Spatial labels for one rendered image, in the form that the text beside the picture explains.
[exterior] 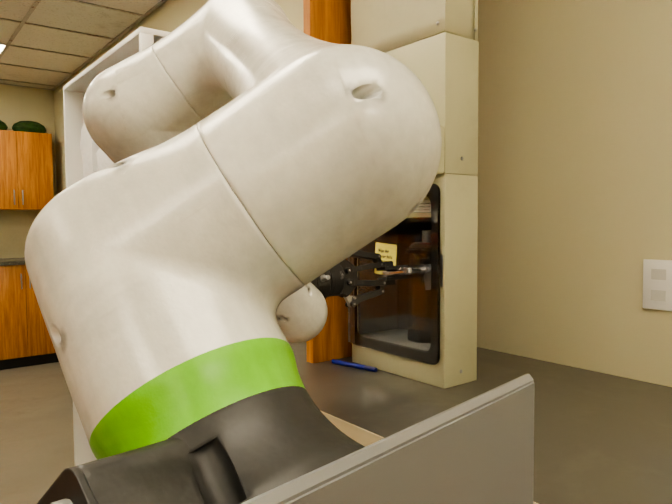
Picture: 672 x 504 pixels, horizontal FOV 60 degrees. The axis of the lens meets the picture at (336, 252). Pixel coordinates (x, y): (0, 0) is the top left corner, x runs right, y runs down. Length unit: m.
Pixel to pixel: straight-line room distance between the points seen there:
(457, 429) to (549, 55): 1.46
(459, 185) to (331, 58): 0.97
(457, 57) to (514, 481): 1.10
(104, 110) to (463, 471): 0.58
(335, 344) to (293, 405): 1.25
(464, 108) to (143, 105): 0.80
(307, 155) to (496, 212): 1.42
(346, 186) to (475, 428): 0.15
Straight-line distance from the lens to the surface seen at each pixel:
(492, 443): 0.33
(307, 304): 0.96
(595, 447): 1.08
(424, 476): 0.28
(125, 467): 0.29
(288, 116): 0.35
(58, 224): 0.39
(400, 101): 0.36
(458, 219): 1.32
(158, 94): 0.74
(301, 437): 0.31
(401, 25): 1.45
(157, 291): 0.34
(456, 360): 1.35
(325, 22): 1.61
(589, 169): 1.59
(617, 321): 1.57
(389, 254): 1.39
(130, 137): 0.75
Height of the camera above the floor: 1.31
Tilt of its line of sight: 3 degrees down
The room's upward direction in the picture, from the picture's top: straight up
